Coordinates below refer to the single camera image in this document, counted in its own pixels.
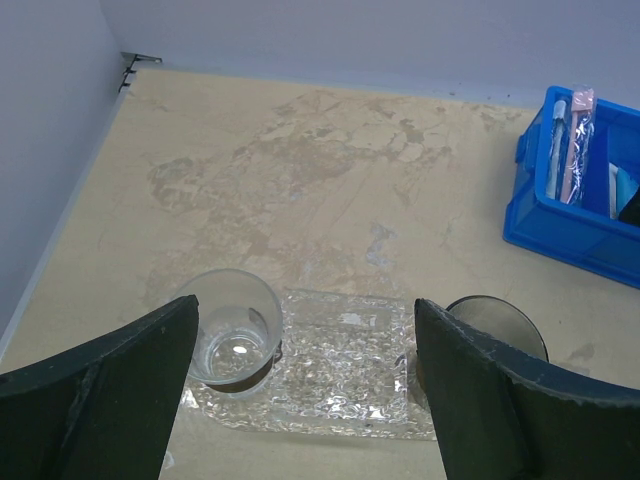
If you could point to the blue plastic divided bin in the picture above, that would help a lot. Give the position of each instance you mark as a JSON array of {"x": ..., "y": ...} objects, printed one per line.
[{"x": 582, "y": 235}]

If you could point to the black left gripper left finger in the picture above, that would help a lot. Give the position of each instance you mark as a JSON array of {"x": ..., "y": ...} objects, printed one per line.
[{"x": 104, "y": 409}]

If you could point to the white toothpaste tube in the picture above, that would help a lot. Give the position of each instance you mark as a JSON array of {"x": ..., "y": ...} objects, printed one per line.
[{"x": 612, "y": 183}]

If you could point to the clear textured glass tray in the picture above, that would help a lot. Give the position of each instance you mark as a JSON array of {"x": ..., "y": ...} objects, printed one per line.
[{"x": 348, "y": 368}]

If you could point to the blue wrapped toothbrush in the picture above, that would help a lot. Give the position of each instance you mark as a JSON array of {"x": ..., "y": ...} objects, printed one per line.
[{"x": 559, "y": 117}]

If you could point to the light blue toothpaste tube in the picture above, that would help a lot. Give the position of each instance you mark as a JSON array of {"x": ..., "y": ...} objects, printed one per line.
[{"x": 626, "y": 188}]

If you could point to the pink wrapped toothbrush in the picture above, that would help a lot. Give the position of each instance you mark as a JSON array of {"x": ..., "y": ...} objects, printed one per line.
[{"x": 582, "y": 128}]

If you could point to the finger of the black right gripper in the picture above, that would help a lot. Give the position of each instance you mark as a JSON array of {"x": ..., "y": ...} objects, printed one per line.
[{"x": 630, "y": 214}]

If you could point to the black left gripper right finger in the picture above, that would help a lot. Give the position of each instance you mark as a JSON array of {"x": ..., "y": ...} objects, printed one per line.
[{"x": 568, "y": 426}]

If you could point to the glass cup with brown band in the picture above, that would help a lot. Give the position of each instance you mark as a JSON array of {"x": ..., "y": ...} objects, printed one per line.
[{"x": 240, "y": 331}]

